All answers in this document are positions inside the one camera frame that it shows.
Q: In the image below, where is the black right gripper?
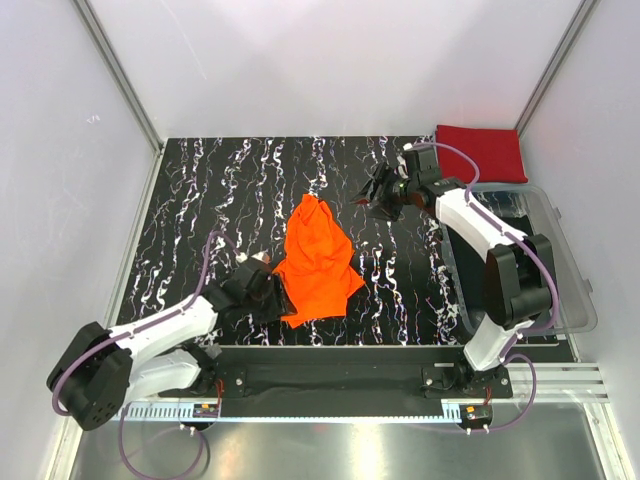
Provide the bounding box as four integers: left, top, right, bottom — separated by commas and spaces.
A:
349, 162, 418, 223

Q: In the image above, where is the orange t-shirt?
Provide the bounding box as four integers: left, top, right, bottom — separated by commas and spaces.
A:
275, 193, 364, 328

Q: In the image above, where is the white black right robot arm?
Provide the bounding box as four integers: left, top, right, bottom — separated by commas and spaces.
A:
351, 142, 560, 397

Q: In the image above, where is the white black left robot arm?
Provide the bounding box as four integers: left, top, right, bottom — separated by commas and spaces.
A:
46, 253, 297, 431

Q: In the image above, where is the black folded t-shirt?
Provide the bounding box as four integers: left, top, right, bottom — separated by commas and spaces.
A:
443, 226, 485, 334

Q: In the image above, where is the red folded t-shirt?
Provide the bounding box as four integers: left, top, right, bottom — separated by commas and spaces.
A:
435, 125, 528, 184

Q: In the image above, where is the clear plastic bin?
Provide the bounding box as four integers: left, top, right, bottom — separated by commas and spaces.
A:
438, 183, 600, 336

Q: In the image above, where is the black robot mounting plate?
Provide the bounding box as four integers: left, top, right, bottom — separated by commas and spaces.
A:
157, 363, 515, 401

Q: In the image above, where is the slotted cable duct rail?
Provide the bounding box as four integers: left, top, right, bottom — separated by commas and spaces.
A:
114, 401, 492, 425

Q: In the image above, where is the left aluminium frame post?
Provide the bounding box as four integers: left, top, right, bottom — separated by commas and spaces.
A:
69, 0, 166, 151

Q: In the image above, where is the aluminium frame post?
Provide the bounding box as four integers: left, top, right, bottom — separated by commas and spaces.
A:
514, 0, 600, 138
69, 0, 166, 151

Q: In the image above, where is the aluminium extrusion rail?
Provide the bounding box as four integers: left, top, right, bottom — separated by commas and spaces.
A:
508, 363, 609, 403

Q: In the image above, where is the right aluminium frame post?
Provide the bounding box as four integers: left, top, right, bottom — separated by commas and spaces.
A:
514, 0, 600, 138

